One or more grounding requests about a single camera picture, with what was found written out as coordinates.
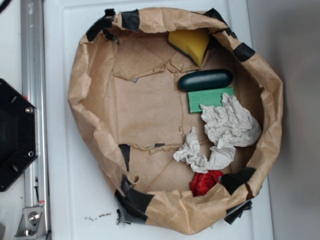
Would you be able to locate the white tray board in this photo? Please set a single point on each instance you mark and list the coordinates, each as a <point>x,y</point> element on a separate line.
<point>82,206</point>

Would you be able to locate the metal corner bracket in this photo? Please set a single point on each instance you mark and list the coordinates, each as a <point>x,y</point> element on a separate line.
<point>32,224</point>

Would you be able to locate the crumpled white paper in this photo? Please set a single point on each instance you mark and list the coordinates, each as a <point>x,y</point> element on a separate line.
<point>227,127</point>

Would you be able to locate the yellow sponge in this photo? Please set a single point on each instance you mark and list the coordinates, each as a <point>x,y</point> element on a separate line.
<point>192,43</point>

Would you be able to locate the dark teal oval case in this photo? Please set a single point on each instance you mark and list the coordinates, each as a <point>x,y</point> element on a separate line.
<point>205,80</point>

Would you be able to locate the green foam block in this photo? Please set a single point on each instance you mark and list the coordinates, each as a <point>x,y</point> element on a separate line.
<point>208,97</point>

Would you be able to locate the aluminium profile rail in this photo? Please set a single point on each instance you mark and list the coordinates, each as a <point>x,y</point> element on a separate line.
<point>36,177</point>

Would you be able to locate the brown paper bag bin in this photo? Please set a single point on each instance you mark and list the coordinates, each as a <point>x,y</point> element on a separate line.
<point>125,100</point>

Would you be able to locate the red crumpled cloth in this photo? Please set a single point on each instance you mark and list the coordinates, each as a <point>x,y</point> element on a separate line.
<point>203,182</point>

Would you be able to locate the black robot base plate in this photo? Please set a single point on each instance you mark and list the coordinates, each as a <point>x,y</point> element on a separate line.
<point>17,135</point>

